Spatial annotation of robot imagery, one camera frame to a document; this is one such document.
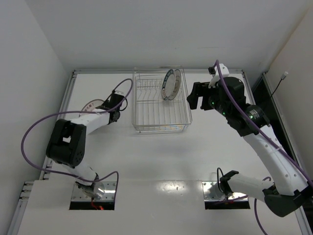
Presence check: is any white plate thin green rim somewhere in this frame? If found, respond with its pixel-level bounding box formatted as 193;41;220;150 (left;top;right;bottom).
172;70;181;99

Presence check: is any white plate orange sunburst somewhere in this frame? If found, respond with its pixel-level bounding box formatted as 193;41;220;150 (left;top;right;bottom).
79;99;104;116

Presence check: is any white plate wide green band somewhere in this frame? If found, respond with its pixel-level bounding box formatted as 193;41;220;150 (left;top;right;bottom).
161;69;176;100

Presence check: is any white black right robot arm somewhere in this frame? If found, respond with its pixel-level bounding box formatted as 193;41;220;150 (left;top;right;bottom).
187;77;313;217

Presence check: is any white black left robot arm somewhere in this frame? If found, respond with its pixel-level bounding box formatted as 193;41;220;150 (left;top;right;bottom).
46;91;126;198

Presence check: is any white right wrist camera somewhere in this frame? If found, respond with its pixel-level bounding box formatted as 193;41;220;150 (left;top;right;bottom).
208;63;229;88

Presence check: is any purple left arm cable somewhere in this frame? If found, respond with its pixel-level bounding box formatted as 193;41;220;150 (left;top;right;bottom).
21;78;134;187

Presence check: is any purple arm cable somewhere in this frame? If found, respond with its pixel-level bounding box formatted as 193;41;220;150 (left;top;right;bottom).
214;60;313;235
21;78;134;187

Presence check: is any metal wire dish rack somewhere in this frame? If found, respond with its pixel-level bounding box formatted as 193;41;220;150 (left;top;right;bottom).
132;66;192;133

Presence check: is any black cable white plug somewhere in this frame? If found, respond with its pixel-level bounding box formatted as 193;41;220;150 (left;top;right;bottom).
269;71;289;99

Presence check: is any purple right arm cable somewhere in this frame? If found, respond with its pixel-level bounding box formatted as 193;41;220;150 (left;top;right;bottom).
214;60;313;235

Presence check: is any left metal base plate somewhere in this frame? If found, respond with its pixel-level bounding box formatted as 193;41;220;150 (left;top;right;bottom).
71;181;117;202

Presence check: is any metal base plate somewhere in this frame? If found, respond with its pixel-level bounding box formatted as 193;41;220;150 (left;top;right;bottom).
71;181;117;202
202;181;248;203

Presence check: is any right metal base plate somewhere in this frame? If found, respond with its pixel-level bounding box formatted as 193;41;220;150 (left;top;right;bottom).
202;181;248;203

